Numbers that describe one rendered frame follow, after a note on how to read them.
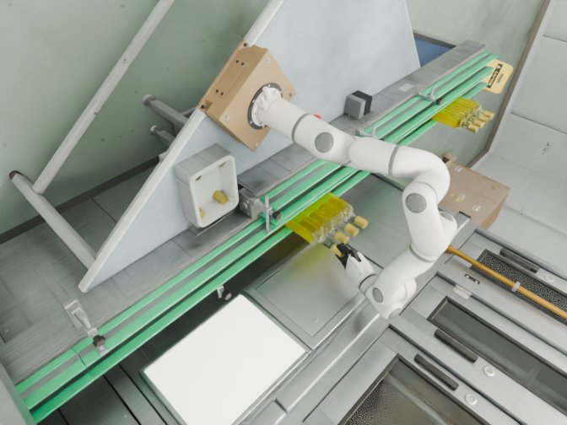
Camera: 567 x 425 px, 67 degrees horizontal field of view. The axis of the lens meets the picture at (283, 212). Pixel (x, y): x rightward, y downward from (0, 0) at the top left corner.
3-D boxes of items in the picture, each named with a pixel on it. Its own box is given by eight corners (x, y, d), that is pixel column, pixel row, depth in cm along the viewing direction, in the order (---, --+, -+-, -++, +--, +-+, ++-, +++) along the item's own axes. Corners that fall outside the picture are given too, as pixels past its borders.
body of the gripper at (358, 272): (377, 290, 144) (357, 267, 151) (382, 271, 137) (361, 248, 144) (359, 298, 141) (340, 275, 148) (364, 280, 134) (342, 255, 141)
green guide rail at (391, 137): (260, 215, 156) (275, 226, 152) (260, 213, 155) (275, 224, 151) (480, 65, 246) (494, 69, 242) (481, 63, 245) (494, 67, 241)
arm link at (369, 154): (396, 140, 109) (411, 148, 123) (315, 122, 120) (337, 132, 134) (385, 176, 110) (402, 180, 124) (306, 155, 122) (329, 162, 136)
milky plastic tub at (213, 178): (184, 217, 146) (200, 230, 142) (172, 165, 130) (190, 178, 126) (224, 193, 155) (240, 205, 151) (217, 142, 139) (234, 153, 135)
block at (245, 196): (238, 211, 156) (251, 220, 153) (235, 191, 150) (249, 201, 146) (245, 206, 158) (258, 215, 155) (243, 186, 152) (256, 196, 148)
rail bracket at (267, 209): (251, 223, 154) (275, 241, 148) (249, 188, 142) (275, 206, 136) (257, 219, 156) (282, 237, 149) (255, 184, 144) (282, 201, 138)
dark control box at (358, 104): (343, 112, 188) (359, 119, 184) (345, 95, 183) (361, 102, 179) (355, 105, 193) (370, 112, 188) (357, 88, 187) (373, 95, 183)
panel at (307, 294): (139, 375, 133) (207, 460, 116) (137, 371, 131) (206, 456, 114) (326, 228, 179) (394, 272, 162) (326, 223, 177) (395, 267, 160)
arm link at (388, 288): (424, 236, 124) (393, 282, 136) (393, 244, 117) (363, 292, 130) (445, 257, 119) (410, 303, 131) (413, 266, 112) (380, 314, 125)
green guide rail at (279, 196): (259, 200, 150) (275, 211, 146) (259, 198, 150) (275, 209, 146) (484, 52, 241) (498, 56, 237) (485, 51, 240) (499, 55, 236)
